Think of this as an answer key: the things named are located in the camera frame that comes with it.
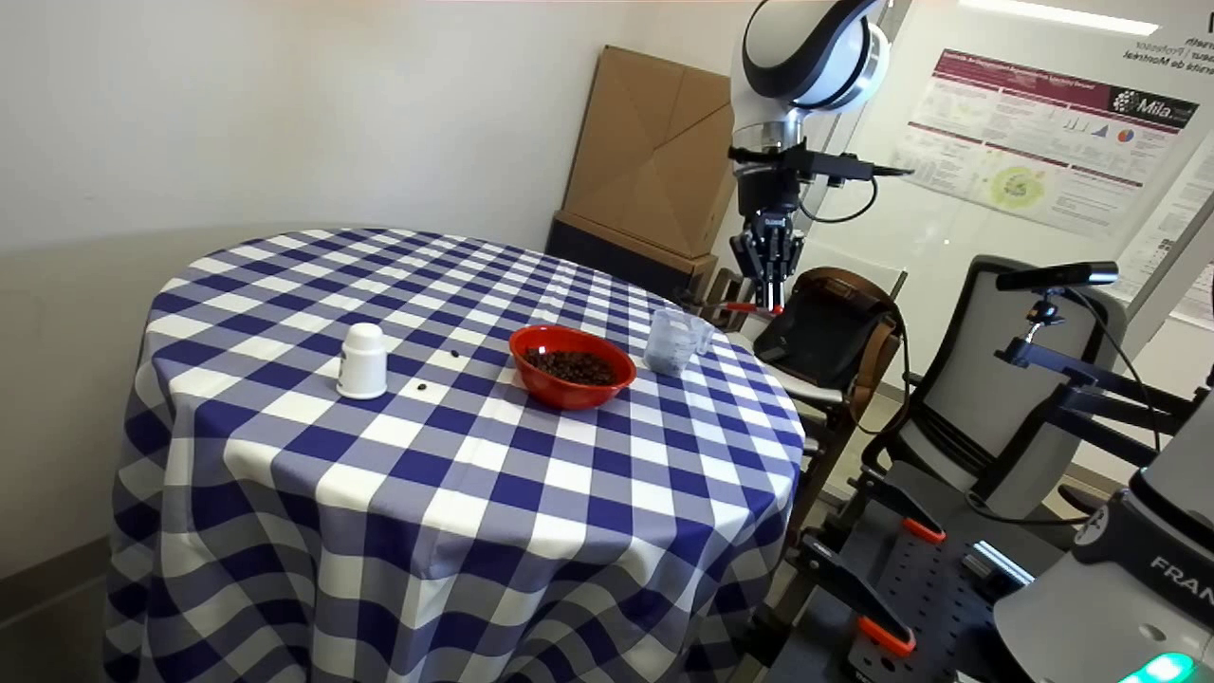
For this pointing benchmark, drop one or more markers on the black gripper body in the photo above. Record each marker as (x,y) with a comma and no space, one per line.
(766,223)

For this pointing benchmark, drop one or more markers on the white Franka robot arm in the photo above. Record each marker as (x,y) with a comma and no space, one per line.
(810,50)

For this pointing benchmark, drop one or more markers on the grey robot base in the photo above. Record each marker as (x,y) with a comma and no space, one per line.
(1086,619)

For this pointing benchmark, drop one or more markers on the clear plastic measuring jug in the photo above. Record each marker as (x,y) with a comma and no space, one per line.
(667,342)

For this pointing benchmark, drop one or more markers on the red plastic bowl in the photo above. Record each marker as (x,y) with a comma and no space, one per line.
(571,391)

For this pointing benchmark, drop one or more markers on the black bag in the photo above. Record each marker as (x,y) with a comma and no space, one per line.
(822,330)

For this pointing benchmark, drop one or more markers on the brown wooden chair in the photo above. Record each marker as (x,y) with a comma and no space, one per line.
(872,363)

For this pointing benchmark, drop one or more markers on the large flat cardboard box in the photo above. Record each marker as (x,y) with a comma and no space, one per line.
(657,155)

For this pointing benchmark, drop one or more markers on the grey mesh office chair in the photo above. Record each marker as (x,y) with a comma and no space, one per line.
(986,391)

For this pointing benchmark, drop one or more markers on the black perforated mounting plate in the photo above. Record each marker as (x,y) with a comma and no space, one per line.
(942,592)

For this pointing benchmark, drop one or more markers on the blue white checkered tablecloth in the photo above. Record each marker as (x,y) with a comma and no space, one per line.
(440,507)

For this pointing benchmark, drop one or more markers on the small white cup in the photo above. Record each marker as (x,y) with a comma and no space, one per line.
(362,367)

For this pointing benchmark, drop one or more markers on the small wooden frame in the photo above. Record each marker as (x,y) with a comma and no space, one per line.
(722,299)

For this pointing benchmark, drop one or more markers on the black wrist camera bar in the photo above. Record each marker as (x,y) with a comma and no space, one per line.
(828,166)

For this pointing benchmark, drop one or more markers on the black stereo camera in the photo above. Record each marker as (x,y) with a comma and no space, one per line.
(1055,276)

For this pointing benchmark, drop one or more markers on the printed wall poster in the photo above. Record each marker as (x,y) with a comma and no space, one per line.
(1049,155)

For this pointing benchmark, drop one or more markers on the blue black articulated mount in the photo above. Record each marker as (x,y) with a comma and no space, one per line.
(1073,370)

